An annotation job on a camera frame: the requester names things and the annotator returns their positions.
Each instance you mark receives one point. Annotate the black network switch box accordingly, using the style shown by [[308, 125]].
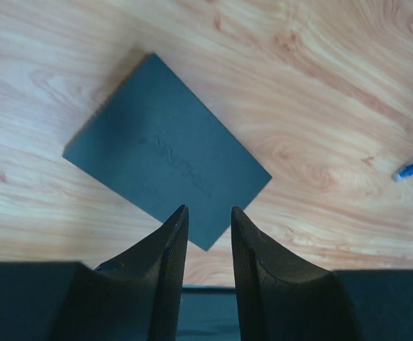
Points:
[[157, 145]]

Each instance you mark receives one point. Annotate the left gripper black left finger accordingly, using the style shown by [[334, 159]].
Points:
[[132, 296]]

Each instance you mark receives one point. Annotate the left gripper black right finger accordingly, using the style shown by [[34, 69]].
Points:
[[281, 296]]

